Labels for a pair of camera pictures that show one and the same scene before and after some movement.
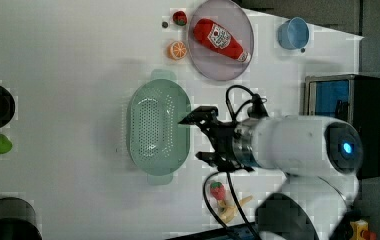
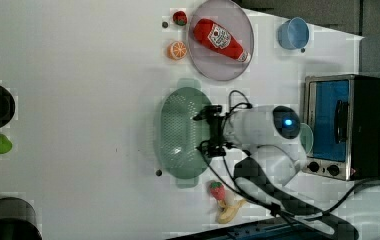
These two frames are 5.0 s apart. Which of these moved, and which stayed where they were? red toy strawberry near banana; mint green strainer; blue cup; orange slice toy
Moved: mint green strainer
Stayed: blue cup; orange slice toy; red toy strawberry near banana
